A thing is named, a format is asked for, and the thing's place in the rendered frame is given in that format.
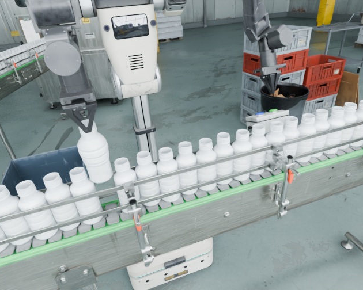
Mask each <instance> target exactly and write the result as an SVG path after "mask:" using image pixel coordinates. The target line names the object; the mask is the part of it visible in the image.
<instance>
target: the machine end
mask: <svg viewBox="0 0 363 290"><path fill-rule="evenodd" d="M7 2H8V4H9V7H10V10H11V13H12V15H13V18H14V21H15V23H16V26H17V29H18V32H19V34H20V37H21V40H22V41H21V42H20V43H21V45H23V44H27V41H26V39H25V36H24V33H23V31H22V27H21V24H20V22H19V19H21V18H30V15H29V12H28V9H27V6H26V4H25V0H7ZM73 34H74V35H77V39H78V42H79V45H80V50H81V54H82V58H83V63H84V65H85V69H86V73H87V76H88V80H91V82H92V86H93V89H94V93H95V97H96V99H102V98H113V101H112V102H111V104H117V103H118V101H115V98H116V97H117V95H116V93H115V87H114V84H113V79H112V75H111V66H112V64H111V62H110V60H109V57H108V55H107V52H106V50H105V47H104V44H103V40H102V36H101V32H100V27H99V22H98V18H97V16H96V17H91V18H82V25H81V28H78V29H73ZM36 81H37V84H38V86H39V89H40V92H41V93H40V96H41V97H43V100H44V101H45V103H51V105H52V106H51V107H50V109H55V108H57V106H56V105H54V104H53V103H54V102H60V99H59V96H60V92H61V85H60V83H59V79H58V76H57V74H55V73H53V72H52V71H51V70H48V71H47V72H45V73H44V74H42V75H41V76H39V77H37V78H36Z"/></svg>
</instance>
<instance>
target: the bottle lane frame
mask: <svg viewBox="0 0 363 290"><path fill-rule="evenodd" d="M296 170H297V171H298V172H300V173H301V175H300V176H299V177H298V176H296V175H295V174H294V177H293V181H292V183H291V184H290V183H288V189H287V194H286V199H287V200H289V205H288V206H287V208H286V210H287V211H289V210H291V209H295V208H298V207H301V206H303V205H306V204H309V203H312V202H315V201H318V200H321V199H324V198H326V197H330V196H332V195H335V194H338V193H341V192H344V191H346V190H349V189H353V188H356V187H358V186H361V185H363V148H362V149H361V150H357V151H353V152H350V153H345V154H344V155H340V156H338V155H337V156H336V157H334V158H328V159H327V160H325V161H319V162H317V163H314V164H311V163H310V165H308V166H304V167H303V166H301V167H300V168H298V169H296ZM271 175H272V176H271V177H267V178H263V177H262V179H261V180H258V181H253V180H251V182H250V183H248V184H245V185H243V184H242V183H241V182H240V184H241V185H240V186H237V187H235V188H232V187H231V186H229V187H230V189H228V190H224V191H220V190H219V189H218V191H219V192H218V193H214V194H208V193H207V196H205V197H201V198H197V196H196V195H195V198H196V199H195V200H191V201H188V202H186V201H185V199H183V201H184V203H181V204H178V205H173V203H171V207H168V208H164V209H161V207H160V206H159V207H158V208H159V210H158V211H155V212H151V213H149V212H148V211H147V210H146V214H145V215H143V216H142V217H140V219H141V225H142V226H144V225H148V230H149V232H148V233H147V236H148V235H149V236H150V241H151V242H150V243H149V245H151V246H152V249H151V251H150V252H151V255H153V257H156V256H159V255H162V254H165V253H168V252H170V251H174V250H177V249H179V248H182V247H185V246H188V245H191V244H193V243H197V242H200V241H203V240H205V239H208V238H211V237H214V236H217V235H220V234H223V233H225V232H228V231H232V230H234V229H237V228H240V227H243V226H246V225H249V224H251V223H254V222H258V221H260V220H263V219H266V218H269V217H272V216H275V215H277V210H278V208H279V207H278V206H277V205H276V203H275V201H274V196H275V194H277V192H276V191H275V189H276V184H279V183H281V190H282V184H283V177H284V172H282V173H281V174H277V175H273V174H271ZM281 190H280V191H279V193H280V194H281ZM142 261H143V258H142V253H141V248H140V245H139V240H138V236H137V232H136V228H135V224H134V219H133V220H130V219H128V220H125V221H122V220H121V218H119V223H115V224H112V225H108V223H107V222H106V223H105V227H102V228H98V229H94V228H93V226H92V228H91V231H88V232H85V233H82V234H80V233H79V231H78V230H77V234H76V235H75V236H71V237H69V238H64V235H62V239H61V240H59V241H55V242H52V243H49V242H48V239H47V241H46V244H45V245H42V246H39V247H35V248H33V246H32V244H31V247H30V249H29V250H25V251H22V252H19V253H17V252H16V249H15V251H14V253H13V254H12V255H9V256H5V257H2V258H0V290H60V288H59V286H58V284H57V283H56V281H55V277H56V276H57V274H58V273H59V272H64V271H65V270H68V269H71V268H75V267H77V266H80V265H83V264H87V265H90V266H92V268H93V271H94V273H95V275H96V277H98V276H102V275H104V274H107V273H110V272H113V271H116V270H119V269H122V268H125V267H127V266H130V265H133V264H137V263H139V262H142Z"/></svg>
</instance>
